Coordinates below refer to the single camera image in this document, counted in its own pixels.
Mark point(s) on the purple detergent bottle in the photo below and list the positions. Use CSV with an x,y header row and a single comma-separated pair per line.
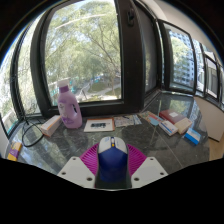
x,y
70,110

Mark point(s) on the orange and white carton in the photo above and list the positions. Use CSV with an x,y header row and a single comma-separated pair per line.
x,y
50,125

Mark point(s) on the colourful printed pamphlet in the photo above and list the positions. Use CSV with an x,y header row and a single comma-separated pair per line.
x,y
150,116

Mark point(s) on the yellow and purple box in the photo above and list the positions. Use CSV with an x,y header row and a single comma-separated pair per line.
x,y
14,151

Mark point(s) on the beige box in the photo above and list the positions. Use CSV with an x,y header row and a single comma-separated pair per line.
x,y
184,125

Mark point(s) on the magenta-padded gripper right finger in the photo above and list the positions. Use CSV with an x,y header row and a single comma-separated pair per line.
x,y
148,171

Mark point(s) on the white booklet with dark picture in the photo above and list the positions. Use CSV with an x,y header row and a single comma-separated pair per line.
x,y
99,125

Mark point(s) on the red book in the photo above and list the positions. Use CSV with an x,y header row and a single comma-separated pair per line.
x,y
171,116

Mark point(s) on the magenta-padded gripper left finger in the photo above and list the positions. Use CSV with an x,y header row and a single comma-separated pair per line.
x,y
78,171

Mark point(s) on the blue and white box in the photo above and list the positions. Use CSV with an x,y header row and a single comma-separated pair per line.
x,y
192,136

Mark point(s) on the blue and white computer mouse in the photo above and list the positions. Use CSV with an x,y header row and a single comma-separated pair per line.
x,y
112,160

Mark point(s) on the pale printed leaflet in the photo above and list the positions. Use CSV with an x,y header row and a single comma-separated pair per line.
x,y
126,120

